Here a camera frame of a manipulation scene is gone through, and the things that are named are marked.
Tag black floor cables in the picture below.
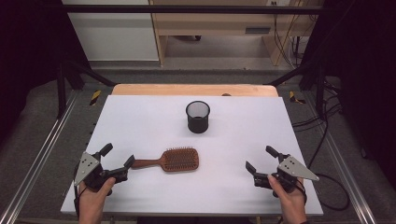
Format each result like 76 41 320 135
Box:
291 78 344 171

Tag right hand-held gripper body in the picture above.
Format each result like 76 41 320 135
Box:
253 152 320 199

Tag wooden table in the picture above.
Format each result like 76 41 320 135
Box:
111 83 279 97

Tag white cabinet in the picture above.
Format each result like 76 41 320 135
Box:
61 0 160 62

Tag black curtain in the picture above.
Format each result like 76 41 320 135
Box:
0 0 92 143
301 0 396 183

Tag yellow black tape marker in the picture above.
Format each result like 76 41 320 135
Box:
89 90 103 106
289 91 307 105

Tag brown wooden hairbrush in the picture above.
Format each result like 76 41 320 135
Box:
130 147 200 173

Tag white board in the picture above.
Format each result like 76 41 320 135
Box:
60 94 324 217

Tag aluminium rail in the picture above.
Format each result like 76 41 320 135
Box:
303 92 378 224
0 90 79 224

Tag person's right hand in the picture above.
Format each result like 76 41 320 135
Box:
268 174 308 219

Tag hanging desk cables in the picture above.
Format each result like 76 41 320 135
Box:
271 0 304 70

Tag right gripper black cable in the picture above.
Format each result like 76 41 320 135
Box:
295 172 350 212

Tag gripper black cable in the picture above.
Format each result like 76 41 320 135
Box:
73 161 83 218
295 172 350 212

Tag black frame stand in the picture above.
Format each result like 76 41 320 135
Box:
56 58 118 119
266 61 327 119

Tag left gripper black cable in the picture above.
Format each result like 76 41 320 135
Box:
73 161 83 218

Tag person's left hand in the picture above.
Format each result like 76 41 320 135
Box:
78 176 117 217

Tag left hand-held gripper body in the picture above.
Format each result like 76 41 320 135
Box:
74 151 129 196

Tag black horizontal frame bar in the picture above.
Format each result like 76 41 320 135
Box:
62 4 326 15

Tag black mesh cup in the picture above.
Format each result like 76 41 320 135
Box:
185 100 211 134

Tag light wooden desk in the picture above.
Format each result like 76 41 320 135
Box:
148 0 325 67

